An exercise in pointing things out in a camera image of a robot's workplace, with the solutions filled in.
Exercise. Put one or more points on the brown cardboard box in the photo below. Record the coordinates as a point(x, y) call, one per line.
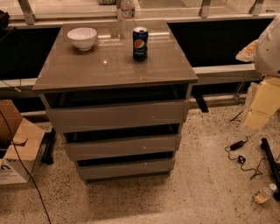
point(20, 142)

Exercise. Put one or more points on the black stand leg right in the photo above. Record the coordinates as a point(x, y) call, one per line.
point(274, 166)

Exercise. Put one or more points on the clear plastic water bottle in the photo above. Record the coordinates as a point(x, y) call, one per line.
point(128, 17)

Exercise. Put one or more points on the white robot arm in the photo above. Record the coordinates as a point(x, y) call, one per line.
point(263, 99)

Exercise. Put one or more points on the white ceramic bowl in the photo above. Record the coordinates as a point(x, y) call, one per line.
point(83, 38)

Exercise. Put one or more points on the black stand leg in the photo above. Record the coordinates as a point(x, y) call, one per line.
point(48, 143)
point(274, 166)

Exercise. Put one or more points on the blue Pepsi can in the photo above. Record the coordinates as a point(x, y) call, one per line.
point(140, 39)

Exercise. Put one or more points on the grey bottom drawer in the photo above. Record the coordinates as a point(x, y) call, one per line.
point(123, 170)

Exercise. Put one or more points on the grey top drawer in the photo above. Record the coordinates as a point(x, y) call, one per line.
point(109, 117)

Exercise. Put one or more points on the grey drawer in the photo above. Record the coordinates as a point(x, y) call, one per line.
point(123, 170)
point(122, 147)
point(109, 117)

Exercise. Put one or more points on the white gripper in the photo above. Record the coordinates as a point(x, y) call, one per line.
point(269, 53)

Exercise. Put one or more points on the grey drawer cabinet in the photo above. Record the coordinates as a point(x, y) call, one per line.
point(107, 74)

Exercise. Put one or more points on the black stand leg left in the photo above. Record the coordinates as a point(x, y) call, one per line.
point(48, 143)

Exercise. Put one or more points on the plastic bottle on floor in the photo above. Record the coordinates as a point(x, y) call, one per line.
point(264, 194)

